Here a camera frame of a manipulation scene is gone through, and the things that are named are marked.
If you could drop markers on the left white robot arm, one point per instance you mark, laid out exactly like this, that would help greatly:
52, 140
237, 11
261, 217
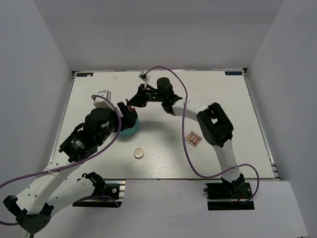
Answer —
34, 207

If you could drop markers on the round beige compact jar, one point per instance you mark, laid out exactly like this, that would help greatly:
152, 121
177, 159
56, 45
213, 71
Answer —
138, 153

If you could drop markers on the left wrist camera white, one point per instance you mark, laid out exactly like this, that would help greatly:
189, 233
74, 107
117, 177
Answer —
103, 99

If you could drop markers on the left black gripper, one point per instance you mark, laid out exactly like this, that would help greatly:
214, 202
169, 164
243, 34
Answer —
129, 120

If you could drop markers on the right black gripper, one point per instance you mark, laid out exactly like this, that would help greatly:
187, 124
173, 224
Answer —
142, 93

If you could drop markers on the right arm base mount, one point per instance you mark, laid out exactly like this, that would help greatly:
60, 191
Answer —
220, 199

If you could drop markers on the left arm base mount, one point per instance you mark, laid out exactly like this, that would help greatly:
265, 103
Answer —
111, 197

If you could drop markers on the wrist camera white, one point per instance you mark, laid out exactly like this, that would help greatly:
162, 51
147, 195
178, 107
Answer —
143, 76
103, 99

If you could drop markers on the eyeshadow palette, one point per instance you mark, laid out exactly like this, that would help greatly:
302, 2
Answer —
193, 138

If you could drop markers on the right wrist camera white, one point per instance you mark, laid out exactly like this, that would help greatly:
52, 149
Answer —
143, 76

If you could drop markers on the teal round organizer container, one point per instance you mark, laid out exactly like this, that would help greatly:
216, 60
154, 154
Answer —
130, 131

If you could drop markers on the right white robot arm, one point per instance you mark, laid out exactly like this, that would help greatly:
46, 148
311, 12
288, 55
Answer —
215, 126

